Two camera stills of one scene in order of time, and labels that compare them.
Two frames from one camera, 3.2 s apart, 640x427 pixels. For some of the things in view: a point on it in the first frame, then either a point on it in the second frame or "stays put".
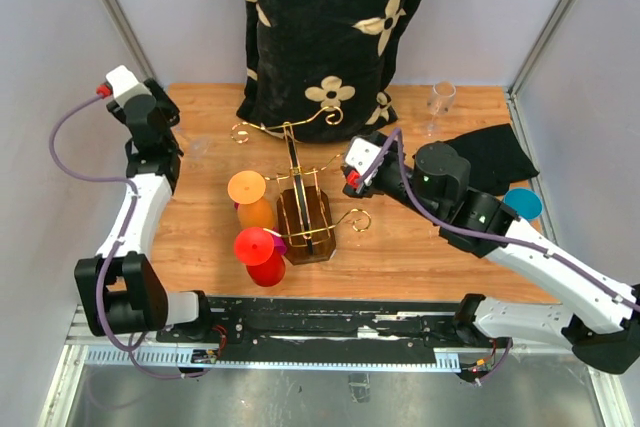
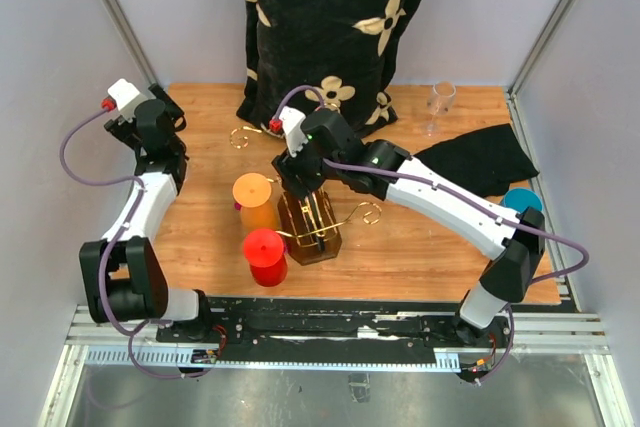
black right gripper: x=385 y=143 -> x=289 y=168
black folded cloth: x=496 y=158 stays put
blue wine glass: x=527 y=203 stays put
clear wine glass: x=440 y=104 stays put
